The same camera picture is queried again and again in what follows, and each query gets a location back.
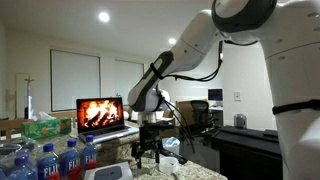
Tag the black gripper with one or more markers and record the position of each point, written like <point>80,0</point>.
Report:
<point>149,136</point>

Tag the black remote control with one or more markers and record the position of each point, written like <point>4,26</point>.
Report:
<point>181,160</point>

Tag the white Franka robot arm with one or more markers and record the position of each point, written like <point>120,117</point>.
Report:
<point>293,83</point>

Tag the white cardboard product box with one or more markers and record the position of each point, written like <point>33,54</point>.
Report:
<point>110,171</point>

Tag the brown cardboard box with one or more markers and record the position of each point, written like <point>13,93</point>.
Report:
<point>183,111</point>

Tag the green tissue box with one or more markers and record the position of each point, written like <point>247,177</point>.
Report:
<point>46,128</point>

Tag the white bin with blue bag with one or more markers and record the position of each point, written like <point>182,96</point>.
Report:
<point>173,143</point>

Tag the Fiji water bottle blue cap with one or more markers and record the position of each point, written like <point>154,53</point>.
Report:
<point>89,153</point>
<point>70,160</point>
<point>23,170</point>
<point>48,166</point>

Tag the laptop showing fireplace video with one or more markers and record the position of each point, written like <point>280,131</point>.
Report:
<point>100,115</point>

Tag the black office chair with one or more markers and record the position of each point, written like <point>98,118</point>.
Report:
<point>200,111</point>

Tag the small white window blind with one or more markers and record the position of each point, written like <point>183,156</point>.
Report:
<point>128,76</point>

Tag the computer monitor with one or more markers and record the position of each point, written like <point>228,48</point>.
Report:
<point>215,94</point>

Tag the wooden dining chair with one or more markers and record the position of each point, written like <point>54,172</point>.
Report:
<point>13,125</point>
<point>63,115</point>

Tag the grey jar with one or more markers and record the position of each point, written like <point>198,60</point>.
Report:
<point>240,121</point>

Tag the black low cabinet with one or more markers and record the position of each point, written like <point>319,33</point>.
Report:
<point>246,150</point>

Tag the large white window blind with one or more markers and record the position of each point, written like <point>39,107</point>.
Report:
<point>75,80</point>

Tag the small round ceiling light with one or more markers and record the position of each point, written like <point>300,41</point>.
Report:
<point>172,41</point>

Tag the Fiji water bottles pack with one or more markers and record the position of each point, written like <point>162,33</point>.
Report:
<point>10,148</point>

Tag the large round ceiling light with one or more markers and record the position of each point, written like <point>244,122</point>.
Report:
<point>104,16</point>

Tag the white wall light switch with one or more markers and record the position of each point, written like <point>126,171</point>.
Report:
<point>237,96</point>

